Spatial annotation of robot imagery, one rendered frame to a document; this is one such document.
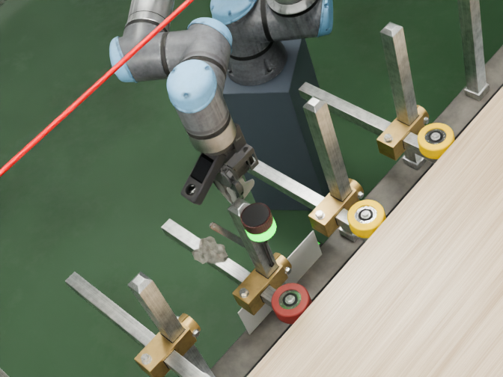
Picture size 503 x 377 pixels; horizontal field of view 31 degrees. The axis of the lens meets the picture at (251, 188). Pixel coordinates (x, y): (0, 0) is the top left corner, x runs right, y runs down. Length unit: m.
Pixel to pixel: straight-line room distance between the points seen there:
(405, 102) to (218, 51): 0.54
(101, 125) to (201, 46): 2.02
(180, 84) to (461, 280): 0.67
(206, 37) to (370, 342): 0.66
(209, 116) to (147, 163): 1.82
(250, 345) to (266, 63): 0.95
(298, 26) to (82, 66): 1.63
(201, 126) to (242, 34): 0.95
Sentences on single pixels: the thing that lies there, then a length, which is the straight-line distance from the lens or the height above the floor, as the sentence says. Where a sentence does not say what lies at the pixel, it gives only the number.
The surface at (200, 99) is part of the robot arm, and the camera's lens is 1.63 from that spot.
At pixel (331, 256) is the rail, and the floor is 0.70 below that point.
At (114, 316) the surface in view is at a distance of 1.92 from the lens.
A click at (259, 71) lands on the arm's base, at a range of 2.69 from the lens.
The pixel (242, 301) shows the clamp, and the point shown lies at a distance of 1.95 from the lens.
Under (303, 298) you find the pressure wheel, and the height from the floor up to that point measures 0.91.
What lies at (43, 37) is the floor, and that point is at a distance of 4.25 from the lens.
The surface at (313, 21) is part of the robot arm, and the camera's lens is 2.55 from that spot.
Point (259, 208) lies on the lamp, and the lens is 1.76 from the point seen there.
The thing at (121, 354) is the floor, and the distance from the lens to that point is 3.05.
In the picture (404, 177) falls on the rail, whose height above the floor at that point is 0.70.
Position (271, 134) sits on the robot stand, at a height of 0.41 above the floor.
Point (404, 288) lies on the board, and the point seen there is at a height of 0.90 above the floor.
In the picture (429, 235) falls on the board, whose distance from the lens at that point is 1.91.
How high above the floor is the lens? 2.48
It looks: 50 degrees down
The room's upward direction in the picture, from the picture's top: 23 degrees counter-clockwise
